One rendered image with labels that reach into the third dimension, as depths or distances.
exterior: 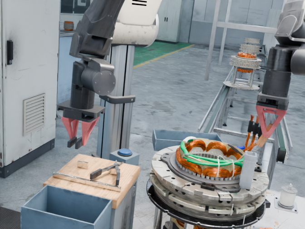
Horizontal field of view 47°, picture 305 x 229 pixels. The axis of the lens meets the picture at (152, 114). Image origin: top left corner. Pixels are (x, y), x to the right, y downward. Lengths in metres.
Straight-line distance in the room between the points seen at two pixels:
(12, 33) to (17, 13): 0.16
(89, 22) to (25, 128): 2.53
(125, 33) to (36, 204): 0.63
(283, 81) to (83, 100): 0.46
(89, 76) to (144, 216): 0.68
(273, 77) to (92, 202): 0.50
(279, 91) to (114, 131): 0.68
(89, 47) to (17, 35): 2.23
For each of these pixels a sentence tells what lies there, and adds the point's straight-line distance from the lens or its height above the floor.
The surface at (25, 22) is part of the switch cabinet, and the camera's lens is 3.11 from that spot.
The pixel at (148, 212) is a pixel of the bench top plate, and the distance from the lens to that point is 1.35.
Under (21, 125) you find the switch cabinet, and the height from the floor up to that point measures 0.42.
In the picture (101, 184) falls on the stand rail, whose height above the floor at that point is 1.07.
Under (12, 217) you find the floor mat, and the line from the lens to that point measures 2.72.
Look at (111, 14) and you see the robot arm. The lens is 0.80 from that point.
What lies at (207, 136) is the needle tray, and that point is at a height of 1.05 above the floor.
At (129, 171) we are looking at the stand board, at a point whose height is 1.07.
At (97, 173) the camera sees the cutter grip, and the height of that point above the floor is 1.09.
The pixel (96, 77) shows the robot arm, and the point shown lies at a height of 1.34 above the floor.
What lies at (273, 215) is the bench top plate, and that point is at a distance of 1.51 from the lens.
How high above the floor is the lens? 1.50
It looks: 17 degrees down
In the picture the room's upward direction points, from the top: 7 degrees clockwise
